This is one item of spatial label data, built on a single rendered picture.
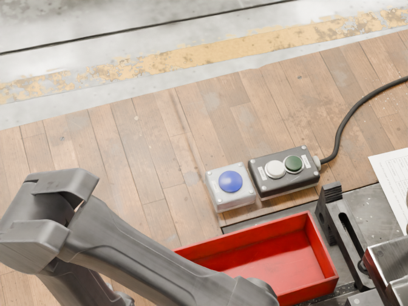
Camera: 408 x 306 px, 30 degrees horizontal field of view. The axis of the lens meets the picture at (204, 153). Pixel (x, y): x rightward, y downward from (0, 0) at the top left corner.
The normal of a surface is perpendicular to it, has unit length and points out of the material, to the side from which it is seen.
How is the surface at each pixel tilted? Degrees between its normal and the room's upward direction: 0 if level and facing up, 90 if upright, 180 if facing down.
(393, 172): 1
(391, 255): 0
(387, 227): 0
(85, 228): 26
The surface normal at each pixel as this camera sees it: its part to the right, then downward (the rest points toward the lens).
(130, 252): 0.41, -0.35
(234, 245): 0.31, 0.80
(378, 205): 0.01, -0.54
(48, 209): 0.58, -0.22
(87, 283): 0.90, 0.18
